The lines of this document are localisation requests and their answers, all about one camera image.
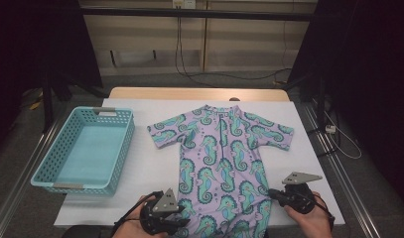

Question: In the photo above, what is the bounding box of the black tripod stand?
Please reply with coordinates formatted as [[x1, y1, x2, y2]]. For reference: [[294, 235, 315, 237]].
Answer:
[[40, 68, 108, 134]]

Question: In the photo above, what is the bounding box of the left hand-held gripper cable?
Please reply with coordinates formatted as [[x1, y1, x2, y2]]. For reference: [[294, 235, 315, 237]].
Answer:
[[110, 190, 164, 237]]

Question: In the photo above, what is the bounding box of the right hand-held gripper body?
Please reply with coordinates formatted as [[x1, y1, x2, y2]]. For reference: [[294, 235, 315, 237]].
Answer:
[[278, 171, 324, 215]]

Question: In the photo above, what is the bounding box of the thin white cable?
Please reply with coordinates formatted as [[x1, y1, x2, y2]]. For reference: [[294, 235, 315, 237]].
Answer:
[[323, 109, 363, 161]]

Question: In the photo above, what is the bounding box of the person's right hand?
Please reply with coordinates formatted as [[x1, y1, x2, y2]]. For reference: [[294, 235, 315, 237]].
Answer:
[[283, 191, 335, 238]]

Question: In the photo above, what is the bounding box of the white wall socket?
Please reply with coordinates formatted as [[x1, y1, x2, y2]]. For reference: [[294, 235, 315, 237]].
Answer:
[[172, 0, 198, 10]]

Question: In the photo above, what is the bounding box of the purple seahorse print swimsuit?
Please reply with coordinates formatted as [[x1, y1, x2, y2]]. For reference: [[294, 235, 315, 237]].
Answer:
[[147, 104, 295, 238]]

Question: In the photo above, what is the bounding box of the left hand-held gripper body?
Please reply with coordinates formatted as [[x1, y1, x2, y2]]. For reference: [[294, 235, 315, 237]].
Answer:
[[139, 187, 181, 236]]

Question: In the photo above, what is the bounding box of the black curtain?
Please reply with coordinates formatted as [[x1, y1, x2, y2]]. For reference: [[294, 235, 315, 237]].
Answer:
[[286, 0, 404, 212], [0, 0, 104, 157]]

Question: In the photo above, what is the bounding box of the black metal stand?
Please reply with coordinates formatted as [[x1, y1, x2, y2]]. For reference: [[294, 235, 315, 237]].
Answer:
[[282, 70, 328, 128]]

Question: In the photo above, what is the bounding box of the black hanging cable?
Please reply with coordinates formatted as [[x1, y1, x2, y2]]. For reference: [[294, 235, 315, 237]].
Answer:
[[174, 15, 294, 89]]

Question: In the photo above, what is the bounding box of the black horizontal bar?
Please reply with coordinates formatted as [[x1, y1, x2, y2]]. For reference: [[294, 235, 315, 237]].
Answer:
[[79, 7, 320, 23]]

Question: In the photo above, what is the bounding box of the right hand-held gripper cable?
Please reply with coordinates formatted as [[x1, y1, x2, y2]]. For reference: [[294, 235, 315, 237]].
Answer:
[[300, 191, 337, 231]]

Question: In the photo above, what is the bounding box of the person's left hand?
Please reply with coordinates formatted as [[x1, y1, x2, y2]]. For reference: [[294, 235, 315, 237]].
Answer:
[[111, 194, 170, 238]]

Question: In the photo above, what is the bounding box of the metal floor rail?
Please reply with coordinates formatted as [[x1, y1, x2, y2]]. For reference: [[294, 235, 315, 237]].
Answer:
[[297, 100, 384, 238], [0, 110, 69, 238]]

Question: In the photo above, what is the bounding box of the hand-held gripper cable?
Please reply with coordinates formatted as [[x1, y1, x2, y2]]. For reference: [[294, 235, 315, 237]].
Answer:
[[110, 190, 164, 237], [300, 191, 337, 231]]

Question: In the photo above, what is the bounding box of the white foam mat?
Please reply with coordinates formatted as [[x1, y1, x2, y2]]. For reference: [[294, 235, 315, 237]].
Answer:
[[54, 98, 346, 229]]

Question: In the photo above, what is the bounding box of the turquoise plastic basket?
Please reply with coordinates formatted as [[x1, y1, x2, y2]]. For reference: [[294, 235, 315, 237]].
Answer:
[[30, 106, 136, 196]]

